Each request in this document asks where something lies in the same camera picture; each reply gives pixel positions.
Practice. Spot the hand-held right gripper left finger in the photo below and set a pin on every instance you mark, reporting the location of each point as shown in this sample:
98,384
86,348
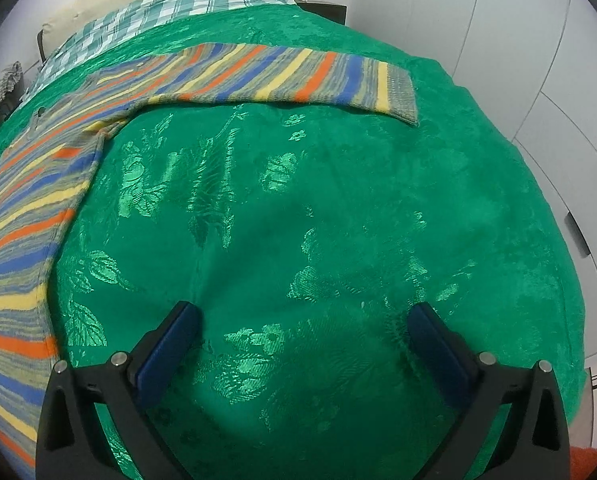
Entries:
166,355

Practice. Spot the striped knit sweater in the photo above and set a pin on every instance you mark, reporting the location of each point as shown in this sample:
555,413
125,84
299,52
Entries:
278,75

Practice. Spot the white wardrobe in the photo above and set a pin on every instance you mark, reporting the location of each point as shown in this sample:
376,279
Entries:
528,35

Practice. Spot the orange rug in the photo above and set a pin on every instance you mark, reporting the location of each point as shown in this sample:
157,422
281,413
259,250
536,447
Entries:
591,465

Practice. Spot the green floral blanket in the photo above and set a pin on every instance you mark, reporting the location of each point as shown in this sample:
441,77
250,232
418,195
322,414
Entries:
303,210

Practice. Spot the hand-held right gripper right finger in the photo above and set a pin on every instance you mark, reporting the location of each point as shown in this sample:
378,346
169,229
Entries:
441,355

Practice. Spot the green checkered bed sheet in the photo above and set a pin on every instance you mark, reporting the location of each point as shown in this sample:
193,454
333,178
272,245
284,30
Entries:
178,5

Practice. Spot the dark nightstand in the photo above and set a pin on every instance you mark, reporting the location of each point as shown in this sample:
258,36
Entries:
328,12

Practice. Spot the pile of striped clothes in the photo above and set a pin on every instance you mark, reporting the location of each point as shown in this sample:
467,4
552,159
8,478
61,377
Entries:
1,90

